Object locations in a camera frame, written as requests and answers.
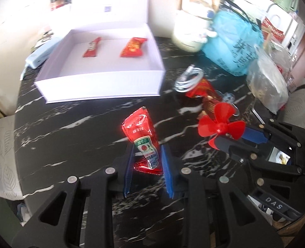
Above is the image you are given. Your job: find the red ketchup packet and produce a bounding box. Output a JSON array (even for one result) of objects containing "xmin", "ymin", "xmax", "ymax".
[
  {"xmin": 83, "ymin": 36, "xmax": 101, "ymax": 58},
  {"xmin": 122, "ymin": 106, "xmax": 163, "ymax": 175}
]

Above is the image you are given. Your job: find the red fan propeller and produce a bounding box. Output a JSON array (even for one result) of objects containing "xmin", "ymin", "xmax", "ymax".
[{"xmin": 198, "ymin": 102, "xmax": 246, "ymax": 149}]

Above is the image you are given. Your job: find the brown chocolate candy packet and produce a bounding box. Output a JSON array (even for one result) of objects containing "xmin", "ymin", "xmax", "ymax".
[{"xmin": 200, "ymin": 95, "xmax": 222, "ymax": 120}]

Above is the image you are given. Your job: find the red gold candy packet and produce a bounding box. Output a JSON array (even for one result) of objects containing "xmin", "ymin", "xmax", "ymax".
[
  {"xmin": 120, "ymin": 37, "xmax": 147, "ymax": 58},
  {"xmin": 185, "ymin": 78, "xmax": 222, "ymax": 100}
]

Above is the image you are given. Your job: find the white charging cable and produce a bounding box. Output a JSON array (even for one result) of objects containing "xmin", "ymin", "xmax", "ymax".
[{"xmin": 173, "ymin": 64, "xmax": 205, "ymax": 93}]

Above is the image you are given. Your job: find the smartphone on table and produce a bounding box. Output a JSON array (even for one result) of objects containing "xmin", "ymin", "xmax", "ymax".
[{"xmin": 252, "ymin": 99, "xmax": 270, "ymax": 124}]

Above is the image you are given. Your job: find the clear plastic bag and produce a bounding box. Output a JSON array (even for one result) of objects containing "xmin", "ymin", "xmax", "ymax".
[{"xmin": 246, "ymin": 44, "xmax": 288, "ymax": 114}]

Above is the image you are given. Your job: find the red white paper bag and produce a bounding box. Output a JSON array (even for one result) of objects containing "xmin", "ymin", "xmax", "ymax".
[{"xmin": 261, "ymin": 3, "xmax": 298, "ymax": 48}]

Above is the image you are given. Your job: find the white cartoon dog bottle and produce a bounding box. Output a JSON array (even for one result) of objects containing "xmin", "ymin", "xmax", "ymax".
[{"xmin": 172, "ymin": 0, "xmax": 220, "ymax": 53}]

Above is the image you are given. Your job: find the lavender open gift box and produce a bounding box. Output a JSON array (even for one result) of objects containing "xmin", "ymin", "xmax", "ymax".
[{"xmin": 35, "ymin": 0, "xmax": 165, "ymax": 103}]

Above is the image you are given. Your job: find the light blue power bank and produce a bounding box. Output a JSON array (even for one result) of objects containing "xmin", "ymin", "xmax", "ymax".
[{"xmin": 25, "ymin": 38, "xmax": 61, "ymax": 69}]

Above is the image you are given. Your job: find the blue drawstring bag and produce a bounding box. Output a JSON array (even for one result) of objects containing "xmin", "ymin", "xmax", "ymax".
[{"xmin": 202, "ymin": 0, "xmax": 264, "ymax": 76}]

